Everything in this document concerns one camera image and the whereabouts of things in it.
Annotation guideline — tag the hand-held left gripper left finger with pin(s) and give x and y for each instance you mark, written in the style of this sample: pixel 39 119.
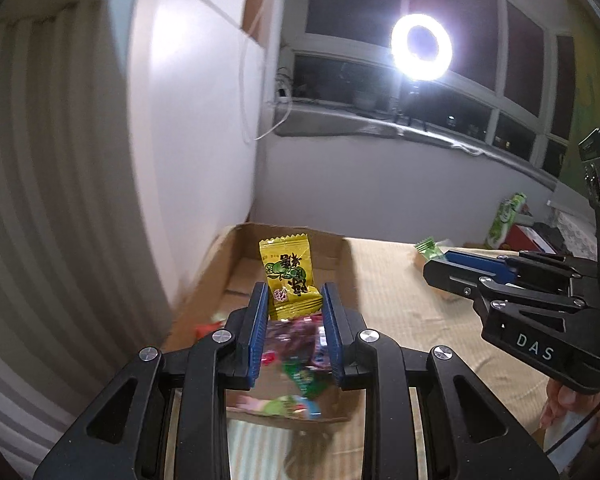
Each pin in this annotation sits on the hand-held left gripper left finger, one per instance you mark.
pixel 257 335

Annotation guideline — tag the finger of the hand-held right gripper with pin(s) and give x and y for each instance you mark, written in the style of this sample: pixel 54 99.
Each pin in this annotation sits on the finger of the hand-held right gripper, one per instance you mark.
pixel 450 280
pixel 480 264

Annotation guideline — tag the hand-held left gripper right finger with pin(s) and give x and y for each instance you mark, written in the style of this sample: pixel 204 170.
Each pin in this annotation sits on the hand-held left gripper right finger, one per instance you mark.
pixel 332 335

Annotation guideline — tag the light green snack packet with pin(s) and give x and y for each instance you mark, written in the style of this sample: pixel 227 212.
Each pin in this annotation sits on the light green snack packet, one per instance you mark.
pixel 430 249

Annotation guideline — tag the clear red-edged brownie packet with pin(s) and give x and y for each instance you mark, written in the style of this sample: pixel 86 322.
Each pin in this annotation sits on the clear red-edged brownie packet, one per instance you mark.
pixel 295 335

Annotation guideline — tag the cardboard box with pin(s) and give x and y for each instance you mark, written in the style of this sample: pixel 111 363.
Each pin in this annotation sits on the cardboard box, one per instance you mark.
pixel 232 285

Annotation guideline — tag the yellow candy packet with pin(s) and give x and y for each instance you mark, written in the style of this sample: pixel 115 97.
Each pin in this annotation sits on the yellow candy packet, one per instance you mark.
pixel 287 270

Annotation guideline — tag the person's right hand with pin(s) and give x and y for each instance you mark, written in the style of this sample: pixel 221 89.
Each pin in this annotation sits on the person's right hand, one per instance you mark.
pixel 560 405

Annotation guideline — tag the red box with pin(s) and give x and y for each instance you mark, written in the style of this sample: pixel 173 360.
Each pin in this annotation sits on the red box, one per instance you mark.
pixel 522 240

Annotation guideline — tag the red snack packet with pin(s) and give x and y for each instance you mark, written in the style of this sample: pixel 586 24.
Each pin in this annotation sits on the red snack packet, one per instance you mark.
pixel 207 331

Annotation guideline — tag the green tissue pack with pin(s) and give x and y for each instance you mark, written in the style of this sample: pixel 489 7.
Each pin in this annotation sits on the green tissue pack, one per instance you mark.
pixel 505 220

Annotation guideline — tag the pink green snack packet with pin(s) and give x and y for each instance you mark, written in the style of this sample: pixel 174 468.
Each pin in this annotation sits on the pink green snack packet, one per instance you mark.
pixel 280 405

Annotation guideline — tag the white lace tablecloth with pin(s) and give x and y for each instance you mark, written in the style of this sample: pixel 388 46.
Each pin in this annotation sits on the white lace tablecloth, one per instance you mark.
pixel 577 230

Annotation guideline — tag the black light tripod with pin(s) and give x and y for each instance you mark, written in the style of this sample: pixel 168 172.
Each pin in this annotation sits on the black light tripod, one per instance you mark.
pixel 411 105

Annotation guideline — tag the white wardrobe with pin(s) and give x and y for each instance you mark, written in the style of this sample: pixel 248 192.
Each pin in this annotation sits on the white wardrobe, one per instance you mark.
pixel 195 135

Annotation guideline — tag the striped curtain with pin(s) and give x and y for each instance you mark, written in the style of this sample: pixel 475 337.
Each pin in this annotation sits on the striped curtain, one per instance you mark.
pixel 55 210

